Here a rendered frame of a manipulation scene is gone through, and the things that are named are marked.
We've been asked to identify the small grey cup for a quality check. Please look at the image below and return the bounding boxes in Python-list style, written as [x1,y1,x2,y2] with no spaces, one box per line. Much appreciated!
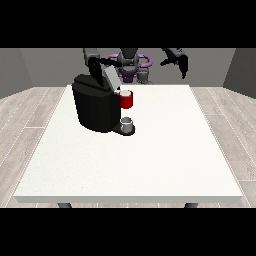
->
[120,116,135,133]

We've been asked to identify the red pod holder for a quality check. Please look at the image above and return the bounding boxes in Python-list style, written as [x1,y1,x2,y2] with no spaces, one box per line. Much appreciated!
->
[118,89,134,110]

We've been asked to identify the black coffee machine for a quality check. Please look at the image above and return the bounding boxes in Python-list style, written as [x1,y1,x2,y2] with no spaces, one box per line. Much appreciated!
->
[71,73,136,136]

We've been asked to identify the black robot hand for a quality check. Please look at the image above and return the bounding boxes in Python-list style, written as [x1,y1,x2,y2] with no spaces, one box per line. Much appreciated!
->
[87,56,118,88]
[159,49,190,80]

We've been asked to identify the pale grey machine lid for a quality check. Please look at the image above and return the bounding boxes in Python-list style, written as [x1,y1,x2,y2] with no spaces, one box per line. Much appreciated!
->
[102,66,122,91]

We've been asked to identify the grey robot trunk purple rings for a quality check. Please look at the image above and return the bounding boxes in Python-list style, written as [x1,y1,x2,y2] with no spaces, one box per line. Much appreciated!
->
[105,48,155,85]

